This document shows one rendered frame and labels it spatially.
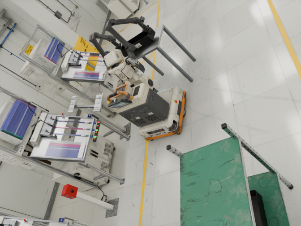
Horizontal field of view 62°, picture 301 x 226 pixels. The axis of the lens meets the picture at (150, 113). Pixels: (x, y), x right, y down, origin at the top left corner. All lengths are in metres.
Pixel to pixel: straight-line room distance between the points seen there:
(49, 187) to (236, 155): 4.28
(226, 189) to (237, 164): 0.16
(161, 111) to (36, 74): 2.31
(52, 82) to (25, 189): 1.95
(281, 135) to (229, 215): 1.35
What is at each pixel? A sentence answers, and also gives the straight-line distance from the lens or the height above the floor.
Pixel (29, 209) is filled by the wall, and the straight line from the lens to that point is 5.15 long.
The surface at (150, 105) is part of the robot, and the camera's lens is 3.01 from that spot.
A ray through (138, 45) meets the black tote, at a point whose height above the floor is 0.90.
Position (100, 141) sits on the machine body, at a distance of 4.11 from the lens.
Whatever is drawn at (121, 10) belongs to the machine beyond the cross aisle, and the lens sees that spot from 7.55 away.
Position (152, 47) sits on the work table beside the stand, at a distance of 3.43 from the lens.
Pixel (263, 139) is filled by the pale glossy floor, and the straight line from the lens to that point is 2.72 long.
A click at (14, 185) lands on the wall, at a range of 5.11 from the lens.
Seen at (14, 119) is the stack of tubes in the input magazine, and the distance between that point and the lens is 3.68.
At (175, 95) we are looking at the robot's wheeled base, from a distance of 3.40.
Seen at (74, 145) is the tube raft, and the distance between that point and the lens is 3.55.
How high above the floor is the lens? 2.25
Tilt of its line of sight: 34 degrees down
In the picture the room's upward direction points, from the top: 54 degrees counter-clockwise
